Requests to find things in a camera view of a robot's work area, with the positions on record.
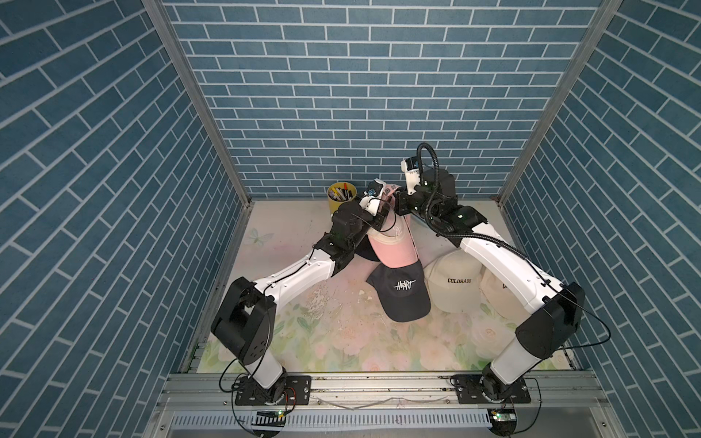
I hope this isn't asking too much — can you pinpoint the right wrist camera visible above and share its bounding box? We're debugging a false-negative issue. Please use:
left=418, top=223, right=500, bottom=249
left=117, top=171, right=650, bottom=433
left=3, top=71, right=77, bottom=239
left=401, top=157, right=422, bottom=195

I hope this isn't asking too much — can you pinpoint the yellow pen cup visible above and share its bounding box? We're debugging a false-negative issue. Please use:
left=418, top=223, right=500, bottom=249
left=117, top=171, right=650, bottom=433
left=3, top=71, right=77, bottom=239
left=327, top=182, right=357, bottom=214

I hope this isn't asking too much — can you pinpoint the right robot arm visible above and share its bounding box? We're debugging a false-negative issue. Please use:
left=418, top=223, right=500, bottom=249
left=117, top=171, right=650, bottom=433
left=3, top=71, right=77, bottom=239
left=395, top=167, right=585, bottom=402

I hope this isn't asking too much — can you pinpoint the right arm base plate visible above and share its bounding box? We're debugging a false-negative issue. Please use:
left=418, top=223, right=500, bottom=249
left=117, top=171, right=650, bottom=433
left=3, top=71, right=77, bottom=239
left=448, top=374, right=531, bottom=404

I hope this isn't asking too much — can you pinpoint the black cap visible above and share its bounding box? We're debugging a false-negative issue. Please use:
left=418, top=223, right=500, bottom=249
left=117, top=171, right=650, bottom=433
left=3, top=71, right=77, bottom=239
left=355, top=237, right=380, bottom=262
left=367, top=261, right=432, bottom=323

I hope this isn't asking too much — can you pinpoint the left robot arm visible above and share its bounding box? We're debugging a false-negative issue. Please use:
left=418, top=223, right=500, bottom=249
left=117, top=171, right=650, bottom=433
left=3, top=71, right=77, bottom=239
left=211, top=195, right=392, bottom=391

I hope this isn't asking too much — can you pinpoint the black cap front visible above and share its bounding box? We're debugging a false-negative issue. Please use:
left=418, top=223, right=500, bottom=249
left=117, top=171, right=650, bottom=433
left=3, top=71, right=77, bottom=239
left=367, top=261, right=432, bottom=323

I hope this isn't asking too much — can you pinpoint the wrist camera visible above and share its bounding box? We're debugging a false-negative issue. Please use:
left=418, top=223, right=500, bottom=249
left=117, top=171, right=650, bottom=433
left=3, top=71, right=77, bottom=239
left=360, top=179, right=387, bottom=216
left=401, top=157, right=422, bottom=195

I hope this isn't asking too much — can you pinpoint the beige Colorado cap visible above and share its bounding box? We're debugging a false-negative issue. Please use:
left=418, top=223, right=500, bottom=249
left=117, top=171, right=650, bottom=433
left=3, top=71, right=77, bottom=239
left=479, top=268, right=529, bottom=325
left=425, top=250, right=483, bottom=314

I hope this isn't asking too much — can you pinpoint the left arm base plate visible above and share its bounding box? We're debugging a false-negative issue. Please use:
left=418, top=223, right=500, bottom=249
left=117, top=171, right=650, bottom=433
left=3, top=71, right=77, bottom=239
left=234, top=374, right=312, bottom=406

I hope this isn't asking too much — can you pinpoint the black cap rear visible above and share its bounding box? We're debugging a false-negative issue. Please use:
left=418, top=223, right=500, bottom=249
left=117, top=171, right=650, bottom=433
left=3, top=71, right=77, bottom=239
left=355, top=237, right=380, bottom=262

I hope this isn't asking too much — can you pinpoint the aluminium front rail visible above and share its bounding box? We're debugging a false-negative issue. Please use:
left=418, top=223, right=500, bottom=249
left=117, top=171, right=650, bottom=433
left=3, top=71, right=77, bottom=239
left=145, top=370, right=624, bottom=437

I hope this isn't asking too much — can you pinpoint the pink baseball cap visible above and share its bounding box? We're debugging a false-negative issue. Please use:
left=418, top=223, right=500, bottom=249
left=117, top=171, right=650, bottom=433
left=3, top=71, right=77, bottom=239
left=367, top=184, right=419, bottom=268

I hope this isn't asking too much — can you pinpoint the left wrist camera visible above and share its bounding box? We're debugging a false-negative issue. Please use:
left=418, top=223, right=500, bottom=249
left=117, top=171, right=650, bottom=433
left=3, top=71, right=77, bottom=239
left=360, top=179, right=387, bottom=216

